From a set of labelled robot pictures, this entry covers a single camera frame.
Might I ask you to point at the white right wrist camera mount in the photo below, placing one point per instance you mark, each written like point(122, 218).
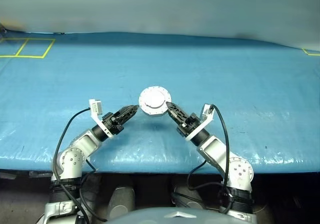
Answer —
point(205, 114)

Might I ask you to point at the grey rounded shape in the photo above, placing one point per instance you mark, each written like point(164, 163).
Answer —
point(190, 201)
point(121, 201)

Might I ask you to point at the grey robot torso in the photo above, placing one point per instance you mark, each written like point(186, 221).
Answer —
point(162, 217)

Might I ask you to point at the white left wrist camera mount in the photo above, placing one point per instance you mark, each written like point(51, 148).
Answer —
point(95, 106)

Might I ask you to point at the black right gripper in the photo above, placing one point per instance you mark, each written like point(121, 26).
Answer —
point(188, 126)

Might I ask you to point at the blue table cover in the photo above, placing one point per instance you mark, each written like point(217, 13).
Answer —
point(225, 71)

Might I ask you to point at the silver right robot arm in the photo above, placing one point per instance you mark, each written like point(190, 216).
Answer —
point(217, 149)

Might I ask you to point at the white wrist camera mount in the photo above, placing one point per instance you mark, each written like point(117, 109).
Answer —
point(205, 114)
point(95, 106)

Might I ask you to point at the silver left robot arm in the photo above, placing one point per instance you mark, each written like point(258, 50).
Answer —
point(72, 159)

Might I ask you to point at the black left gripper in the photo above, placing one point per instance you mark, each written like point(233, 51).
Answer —
point(112, 126)

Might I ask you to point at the yellow tape double square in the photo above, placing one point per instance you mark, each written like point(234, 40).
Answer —
point(25, 57)

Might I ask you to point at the silver finned motor cover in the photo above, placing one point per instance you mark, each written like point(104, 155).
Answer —
point(153, 99)

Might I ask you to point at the yellow tape corner marking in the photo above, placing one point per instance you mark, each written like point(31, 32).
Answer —
point(308, 53)

